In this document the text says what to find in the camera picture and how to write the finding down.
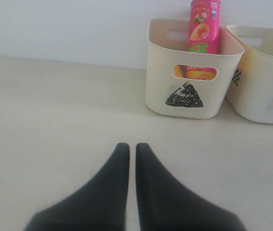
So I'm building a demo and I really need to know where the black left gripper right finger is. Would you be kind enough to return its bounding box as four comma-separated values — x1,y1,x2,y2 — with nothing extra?
135,143,246,231

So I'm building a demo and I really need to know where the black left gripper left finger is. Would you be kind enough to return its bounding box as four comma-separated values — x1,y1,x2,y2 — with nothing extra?
25,143,130,231

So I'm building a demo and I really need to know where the yellow Lays chips can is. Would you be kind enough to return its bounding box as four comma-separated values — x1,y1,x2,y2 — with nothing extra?
172,65,217,81

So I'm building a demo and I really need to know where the pink Lays chips can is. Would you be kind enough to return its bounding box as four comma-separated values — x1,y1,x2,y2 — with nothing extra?
188,0,221,54

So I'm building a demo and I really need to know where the cream bin square mark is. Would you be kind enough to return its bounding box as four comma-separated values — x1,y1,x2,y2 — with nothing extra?
226,25,273,124

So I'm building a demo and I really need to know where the cream bin triangle mark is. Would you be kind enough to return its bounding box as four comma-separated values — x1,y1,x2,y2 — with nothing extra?
145,19,244,119

